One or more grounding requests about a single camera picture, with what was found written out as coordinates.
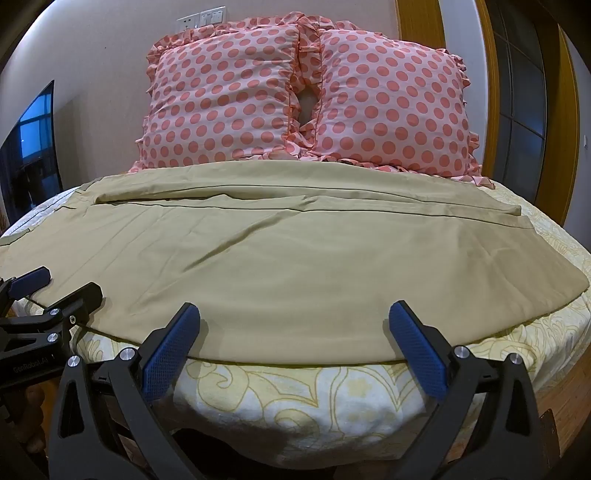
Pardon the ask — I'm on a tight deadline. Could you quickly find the wooden door frame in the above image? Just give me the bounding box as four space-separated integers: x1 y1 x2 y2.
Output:
396 0 581 227

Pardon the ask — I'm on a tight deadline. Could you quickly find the pink polka dot pillow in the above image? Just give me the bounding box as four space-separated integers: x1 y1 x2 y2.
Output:
129 22 309 174
295 15 498 191

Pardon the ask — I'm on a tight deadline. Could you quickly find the flat screen television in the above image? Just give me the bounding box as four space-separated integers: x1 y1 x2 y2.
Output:
0 80 64 223

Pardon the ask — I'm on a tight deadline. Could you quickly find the glass panel door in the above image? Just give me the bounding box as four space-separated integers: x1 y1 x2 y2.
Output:
487 0 562 214

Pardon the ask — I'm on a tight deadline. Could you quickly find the bed with floral sheet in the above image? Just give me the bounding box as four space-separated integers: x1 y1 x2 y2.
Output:
0 175 591 464

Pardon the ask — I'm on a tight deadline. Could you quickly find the person's left hand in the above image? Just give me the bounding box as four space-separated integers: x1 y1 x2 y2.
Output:
11 383 49 459

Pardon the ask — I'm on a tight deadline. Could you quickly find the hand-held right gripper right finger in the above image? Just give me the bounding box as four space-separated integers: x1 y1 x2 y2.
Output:
389 301 556 480

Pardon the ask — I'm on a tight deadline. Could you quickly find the olive green blanket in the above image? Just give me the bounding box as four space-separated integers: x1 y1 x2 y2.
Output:
0 163 591 368

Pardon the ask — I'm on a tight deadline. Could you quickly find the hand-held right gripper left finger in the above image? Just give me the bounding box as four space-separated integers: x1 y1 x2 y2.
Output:
48 302 202 480

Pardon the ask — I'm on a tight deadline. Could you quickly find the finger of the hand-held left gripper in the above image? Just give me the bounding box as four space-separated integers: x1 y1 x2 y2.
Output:
0 266 52 319
0 282 103 346

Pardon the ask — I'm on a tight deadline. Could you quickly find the white wall switch panel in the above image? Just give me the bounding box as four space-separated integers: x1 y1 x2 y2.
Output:
198 6 227 27

